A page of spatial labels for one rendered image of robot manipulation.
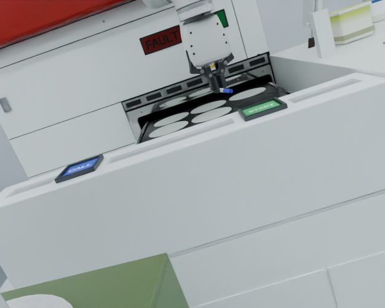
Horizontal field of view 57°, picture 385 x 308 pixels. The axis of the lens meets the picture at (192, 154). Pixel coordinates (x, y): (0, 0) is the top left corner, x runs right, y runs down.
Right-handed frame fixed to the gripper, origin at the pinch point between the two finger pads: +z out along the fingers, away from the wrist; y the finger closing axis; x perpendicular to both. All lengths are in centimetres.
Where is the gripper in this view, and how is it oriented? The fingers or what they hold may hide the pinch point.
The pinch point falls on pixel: (217, 83)
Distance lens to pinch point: 87.5
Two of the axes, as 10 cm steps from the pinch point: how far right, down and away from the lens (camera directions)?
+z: 3.1, 9.0, 2.9
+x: 2.9, 2.0, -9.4
